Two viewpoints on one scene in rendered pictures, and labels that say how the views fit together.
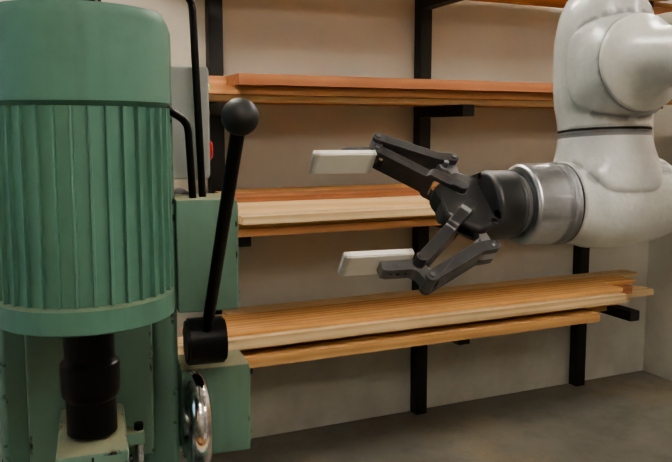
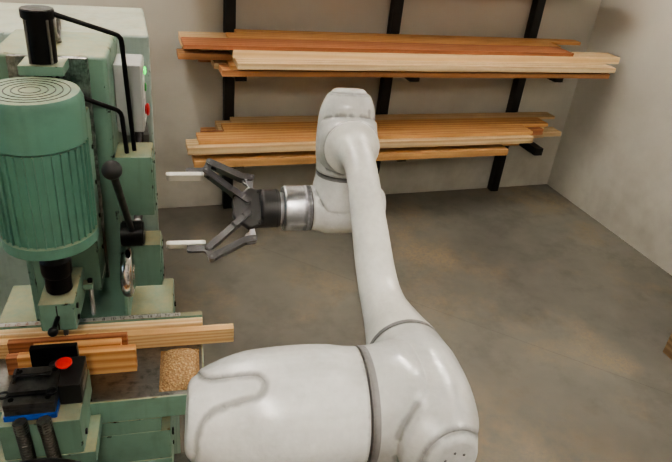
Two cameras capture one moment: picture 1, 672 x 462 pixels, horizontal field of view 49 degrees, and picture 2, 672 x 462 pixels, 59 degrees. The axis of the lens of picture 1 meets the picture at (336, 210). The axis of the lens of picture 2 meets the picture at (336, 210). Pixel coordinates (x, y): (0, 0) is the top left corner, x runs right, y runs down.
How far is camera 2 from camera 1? 0.63 m
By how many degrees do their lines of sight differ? 22
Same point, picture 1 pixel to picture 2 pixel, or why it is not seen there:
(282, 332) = (266, 143)
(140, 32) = (59, 117)
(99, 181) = (42, 192)
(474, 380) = (415, 179)
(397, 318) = not seen: hidden behind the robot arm
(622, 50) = (334, 146)
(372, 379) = not seen: hidden behind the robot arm
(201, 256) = (131, 187)
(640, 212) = (346, 223)
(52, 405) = not seen: hidden behind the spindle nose
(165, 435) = (116, 273)
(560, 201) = (298, 216)
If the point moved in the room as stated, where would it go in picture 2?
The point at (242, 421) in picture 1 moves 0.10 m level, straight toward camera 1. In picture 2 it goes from (157, 272) to (147, 296)
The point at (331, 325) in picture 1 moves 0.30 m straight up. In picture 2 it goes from (302, 141) to (306, 89)
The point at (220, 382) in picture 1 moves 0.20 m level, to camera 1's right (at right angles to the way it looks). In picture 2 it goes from (143, 252) to (225, 264)
